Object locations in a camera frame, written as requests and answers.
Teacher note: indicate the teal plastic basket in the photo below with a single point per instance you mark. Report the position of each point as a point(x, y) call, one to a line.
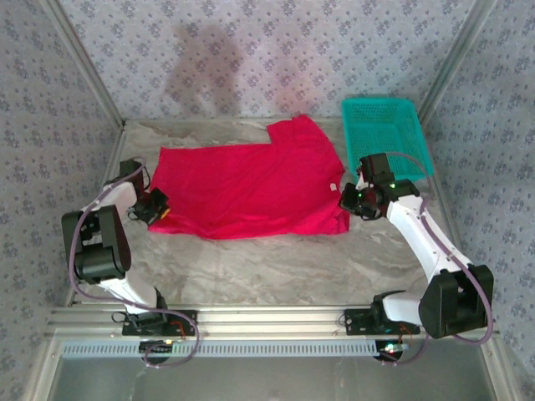
point(384, 129)

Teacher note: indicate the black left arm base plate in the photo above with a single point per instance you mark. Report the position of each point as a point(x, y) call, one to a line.
point(190, 319)

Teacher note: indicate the black controller board with LED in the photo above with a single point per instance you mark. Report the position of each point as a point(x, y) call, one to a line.
point(390, 353)
point(156, 347)

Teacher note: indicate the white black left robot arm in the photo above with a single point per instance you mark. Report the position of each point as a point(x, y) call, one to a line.
point(119, 194)

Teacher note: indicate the aluminium frame post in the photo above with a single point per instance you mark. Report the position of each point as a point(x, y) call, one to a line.
point(453, 62)
point(88, 62)

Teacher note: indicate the red t-shirt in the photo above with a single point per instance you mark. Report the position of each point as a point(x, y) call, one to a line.
point(251, 192)

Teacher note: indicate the aluminium mounting rail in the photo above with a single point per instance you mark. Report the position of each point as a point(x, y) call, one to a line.
point(271, 319)

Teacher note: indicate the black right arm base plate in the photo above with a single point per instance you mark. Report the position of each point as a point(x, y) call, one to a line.
point(355, 321)

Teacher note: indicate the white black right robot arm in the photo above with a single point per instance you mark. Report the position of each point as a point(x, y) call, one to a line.
point(422, 234)

